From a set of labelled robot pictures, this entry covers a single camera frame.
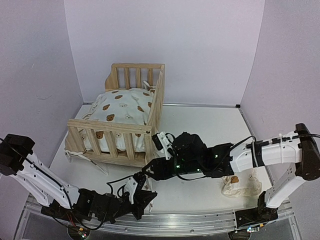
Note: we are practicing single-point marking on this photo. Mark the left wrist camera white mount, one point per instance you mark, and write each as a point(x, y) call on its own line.
point(135, 183)

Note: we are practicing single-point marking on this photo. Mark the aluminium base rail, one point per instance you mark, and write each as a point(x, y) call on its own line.
point(216, 225)

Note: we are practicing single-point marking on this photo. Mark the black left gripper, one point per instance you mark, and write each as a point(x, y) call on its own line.
point(141, 199)

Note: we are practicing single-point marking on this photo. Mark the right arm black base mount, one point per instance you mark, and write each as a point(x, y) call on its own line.
point(266, 211)

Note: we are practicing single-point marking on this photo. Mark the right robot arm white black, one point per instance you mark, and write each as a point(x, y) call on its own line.
point(297, 148)

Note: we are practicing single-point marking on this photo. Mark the bear print cream cushion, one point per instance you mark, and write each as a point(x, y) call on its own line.
point(115, 130)

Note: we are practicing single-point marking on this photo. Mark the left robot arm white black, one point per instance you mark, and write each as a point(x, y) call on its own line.
point(63, 201)

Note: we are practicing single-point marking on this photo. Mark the wooden pet bed frame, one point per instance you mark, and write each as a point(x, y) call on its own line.
point(140, 75)

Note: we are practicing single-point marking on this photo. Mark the small bear print pillow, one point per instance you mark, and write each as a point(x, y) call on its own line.
point(235, 186)

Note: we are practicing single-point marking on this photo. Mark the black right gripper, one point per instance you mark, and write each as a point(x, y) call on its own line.
point(158, 166)

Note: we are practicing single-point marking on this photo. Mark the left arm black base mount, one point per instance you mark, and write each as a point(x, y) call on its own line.
point(55, 211)

